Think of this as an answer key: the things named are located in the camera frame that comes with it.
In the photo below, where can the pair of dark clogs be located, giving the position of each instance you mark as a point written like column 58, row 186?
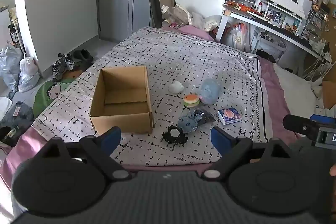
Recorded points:
column 82, row 58

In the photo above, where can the hamburger plush toy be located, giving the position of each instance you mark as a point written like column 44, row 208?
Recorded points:
column 191, row 100

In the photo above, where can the small white soft toy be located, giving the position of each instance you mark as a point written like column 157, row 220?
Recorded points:
column 176, row 87

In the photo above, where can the beige plastic bag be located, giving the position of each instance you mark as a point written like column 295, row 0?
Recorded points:
column 182, row 15

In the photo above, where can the black lace scrunchie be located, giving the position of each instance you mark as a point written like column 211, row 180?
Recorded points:
column 173, row 135

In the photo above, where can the person's right hand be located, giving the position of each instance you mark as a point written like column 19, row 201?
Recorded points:
column 333, row 171

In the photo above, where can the tissue pack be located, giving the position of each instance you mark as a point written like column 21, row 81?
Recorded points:
column 229, row 116

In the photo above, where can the white keyboard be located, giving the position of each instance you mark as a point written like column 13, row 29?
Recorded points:
column 284, row 2

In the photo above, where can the white desk shelf riser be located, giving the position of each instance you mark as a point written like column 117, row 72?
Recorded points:
column 302, row 19

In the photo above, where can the clear plastic bottle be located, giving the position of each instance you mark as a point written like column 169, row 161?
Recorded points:
column 166, row 12

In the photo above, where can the black-and-white printed blanket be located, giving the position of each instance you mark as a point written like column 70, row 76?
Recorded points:
column 170, row 56

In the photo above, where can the green cartoon rug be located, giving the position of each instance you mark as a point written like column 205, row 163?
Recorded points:
column 43, row 98

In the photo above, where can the brown cardboard box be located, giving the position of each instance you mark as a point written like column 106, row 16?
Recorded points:
column 120, row 121

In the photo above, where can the pile of dark jeans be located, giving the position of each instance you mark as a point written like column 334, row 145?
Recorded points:
column 15, row 119

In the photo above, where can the grey-white sneaker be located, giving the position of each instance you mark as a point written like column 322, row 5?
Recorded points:
column 56, row 70
column 68, row 62

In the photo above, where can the white pillow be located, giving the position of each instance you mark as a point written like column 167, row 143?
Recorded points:
column 294, row 87

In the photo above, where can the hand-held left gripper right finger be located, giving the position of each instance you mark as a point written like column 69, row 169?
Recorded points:
column 220, row 138

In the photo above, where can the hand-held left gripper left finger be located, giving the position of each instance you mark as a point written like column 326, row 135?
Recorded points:
column 111, row 138

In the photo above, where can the paper cup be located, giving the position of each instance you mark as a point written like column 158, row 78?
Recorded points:
column 166, row 23

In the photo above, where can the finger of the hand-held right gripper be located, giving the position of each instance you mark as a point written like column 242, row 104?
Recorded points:
column 296, row 124

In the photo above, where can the grey translucent plastic bag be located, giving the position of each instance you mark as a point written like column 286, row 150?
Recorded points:
column 9, row 66

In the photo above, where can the crumpled white plastic bag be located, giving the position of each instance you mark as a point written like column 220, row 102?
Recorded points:
column 207, row 23

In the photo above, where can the large light blue plush toy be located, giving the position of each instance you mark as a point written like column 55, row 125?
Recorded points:
column 210, row 91

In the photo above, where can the white desk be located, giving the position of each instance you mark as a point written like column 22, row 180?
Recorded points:
column 262, row 23

